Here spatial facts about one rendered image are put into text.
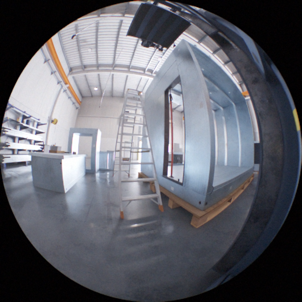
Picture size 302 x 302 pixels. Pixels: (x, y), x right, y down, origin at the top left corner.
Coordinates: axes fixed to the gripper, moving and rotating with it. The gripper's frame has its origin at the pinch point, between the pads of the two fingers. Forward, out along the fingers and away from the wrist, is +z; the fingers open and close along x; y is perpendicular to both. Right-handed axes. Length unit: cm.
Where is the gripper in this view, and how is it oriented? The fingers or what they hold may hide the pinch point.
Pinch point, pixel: (161, 48)
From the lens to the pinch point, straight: 273.4
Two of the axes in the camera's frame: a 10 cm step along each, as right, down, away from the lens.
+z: 9.4, 0.6, 3.5
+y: 3.1, 3.7, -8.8
